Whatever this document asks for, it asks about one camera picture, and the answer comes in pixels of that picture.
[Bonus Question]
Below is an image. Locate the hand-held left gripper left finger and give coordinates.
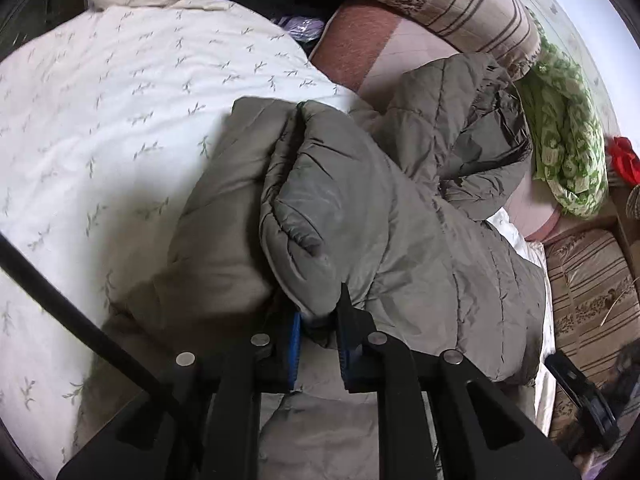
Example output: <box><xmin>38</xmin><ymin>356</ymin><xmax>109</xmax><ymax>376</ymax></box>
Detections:
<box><xmin>56</xmin><ymin>310</ymin><xmax>303</xmax><ymax>480</ymax></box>

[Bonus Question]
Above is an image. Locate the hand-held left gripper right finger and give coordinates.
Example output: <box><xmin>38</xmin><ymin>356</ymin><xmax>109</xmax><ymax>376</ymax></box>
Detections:
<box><xmin>335</xmin><ymin>282</ymin><xmax>583</xmax><ymax>480</ymax></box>

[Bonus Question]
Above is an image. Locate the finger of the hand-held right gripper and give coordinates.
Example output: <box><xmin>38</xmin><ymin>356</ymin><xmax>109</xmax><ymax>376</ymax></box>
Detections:
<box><xmin>544</xmin><ymin>350</ymin><xmax>622</xmax><ymax>456</ymax></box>

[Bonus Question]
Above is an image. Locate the olive grey padded jacket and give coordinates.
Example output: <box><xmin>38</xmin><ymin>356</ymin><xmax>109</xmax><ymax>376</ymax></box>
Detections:
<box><xmin>100</xmin><ymin>52</ymin><xmax>548</xmax><ymax>480</ymax></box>

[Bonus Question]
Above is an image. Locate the dark clothes pile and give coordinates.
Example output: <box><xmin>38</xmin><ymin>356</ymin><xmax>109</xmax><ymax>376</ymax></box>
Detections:
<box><xmin>220</xmin><ymin>0</ymin><xmax>361</xmax><ymax>27</ymax></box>

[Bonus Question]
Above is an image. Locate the striped floral cushion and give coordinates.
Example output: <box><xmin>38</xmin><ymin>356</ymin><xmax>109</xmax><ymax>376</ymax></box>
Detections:
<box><xmin>542</xmin><ymin>230</ymin><xmax>640</xmax><ymax>441</ymax></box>

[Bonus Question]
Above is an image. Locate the red cloth item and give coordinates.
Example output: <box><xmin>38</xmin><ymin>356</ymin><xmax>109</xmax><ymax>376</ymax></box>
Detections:
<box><xmin>607</xmin><ymin>136</ymin><xmax>640</xmax><ymax>186</ymax></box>

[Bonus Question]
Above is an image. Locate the green white patterned blanket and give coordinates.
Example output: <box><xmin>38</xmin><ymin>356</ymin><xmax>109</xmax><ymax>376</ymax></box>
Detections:
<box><xmin>515</xmin><ymin>10</ymin><xmax>609</xmax><ymax>218</ymax></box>

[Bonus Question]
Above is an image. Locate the white leaf-print bedsheet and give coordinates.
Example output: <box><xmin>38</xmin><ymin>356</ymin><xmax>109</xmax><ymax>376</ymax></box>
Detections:
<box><xmin>0</xmin><ymin>0</ymin><xmax>557</xmax><ymax>466</ymax></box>

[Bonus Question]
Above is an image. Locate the pink and red cushion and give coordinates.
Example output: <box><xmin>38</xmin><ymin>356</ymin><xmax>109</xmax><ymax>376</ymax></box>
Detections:
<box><xmin>310</xmin><ymin>0</ymin><xmax>566</xmax><ymax>241</ymax></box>

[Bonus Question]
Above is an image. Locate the striped floral pillow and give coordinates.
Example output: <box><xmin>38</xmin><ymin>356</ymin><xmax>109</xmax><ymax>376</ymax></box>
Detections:
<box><xmin>320</xmin><ymin>0</ymin><xmax>543</xmax><ymax>81</ymax></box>

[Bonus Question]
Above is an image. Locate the black cable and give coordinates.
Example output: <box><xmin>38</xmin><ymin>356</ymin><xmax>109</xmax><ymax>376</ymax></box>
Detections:
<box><xmin>0</xmin><ymin>234</ymin><xmax>178</xmax><ymax>403</ymax></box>

